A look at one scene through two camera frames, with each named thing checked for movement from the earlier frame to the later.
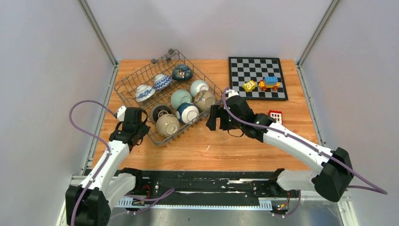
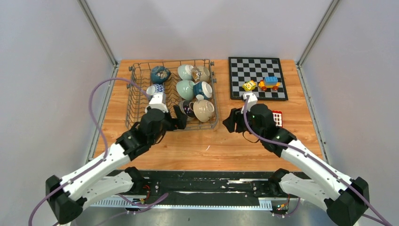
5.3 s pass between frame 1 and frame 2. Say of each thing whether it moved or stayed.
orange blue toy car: stayed
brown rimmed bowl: moved
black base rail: stayed
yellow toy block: stayed
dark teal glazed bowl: moved
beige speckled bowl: moved
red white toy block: stayed
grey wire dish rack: moved
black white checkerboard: stayed
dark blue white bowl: moved
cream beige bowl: moved
